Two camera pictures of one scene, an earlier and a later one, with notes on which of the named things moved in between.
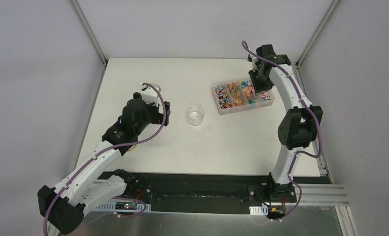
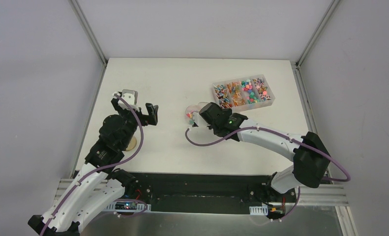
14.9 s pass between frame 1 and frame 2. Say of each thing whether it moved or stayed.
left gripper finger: moved
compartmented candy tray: stayed
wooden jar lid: stayed
